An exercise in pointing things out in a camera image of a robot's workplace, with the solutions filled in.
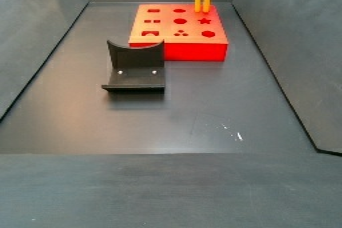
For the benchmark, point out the red shape-sorting block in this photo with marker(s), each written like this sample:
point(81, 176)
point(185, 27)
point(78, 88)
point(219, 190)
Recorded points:
point(193, 34)

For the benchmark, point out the black curved holder bracket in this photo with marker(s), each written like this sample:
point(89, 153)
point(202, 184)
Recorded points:
point(138, 68)

